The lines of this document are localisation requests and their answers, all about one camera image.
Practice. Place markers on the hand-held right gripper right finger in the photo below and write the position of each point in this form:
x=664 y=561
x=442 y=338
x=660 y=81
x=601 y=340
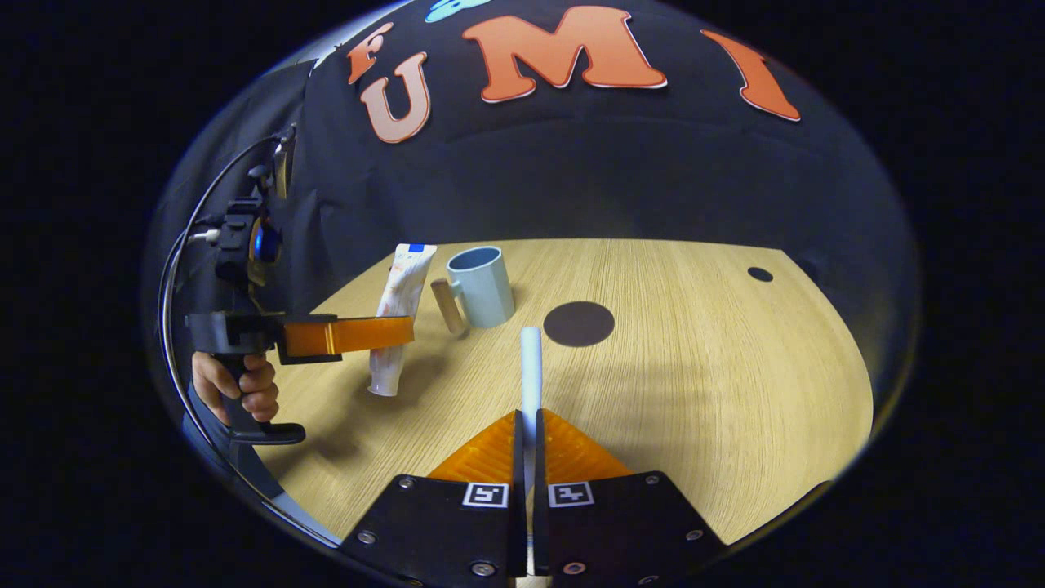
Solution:
x=612 y=531

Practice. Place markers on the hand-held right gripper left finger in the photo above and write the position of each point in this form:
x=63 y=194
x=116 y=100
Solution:
x=457 y=531

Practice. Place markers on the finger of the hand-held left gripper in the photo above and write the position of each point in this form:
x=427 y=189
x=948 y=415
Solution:
x=351 y=335

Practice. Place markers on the white toothpaste tube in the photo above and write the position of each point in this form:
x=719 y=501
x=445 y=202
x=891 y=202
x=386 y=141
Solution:
x=404 y=278

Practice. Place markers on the white toothbrush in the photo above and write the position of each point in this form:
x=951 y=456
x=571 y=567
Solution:
x=531 y=367

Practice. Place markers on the dark brown round coaster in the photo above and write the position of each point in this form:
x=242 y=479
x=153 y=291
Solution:
x=579 y=324

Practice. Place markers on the black backdrop cloth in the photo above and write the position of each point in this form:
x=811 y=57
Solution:
x=571 y=180

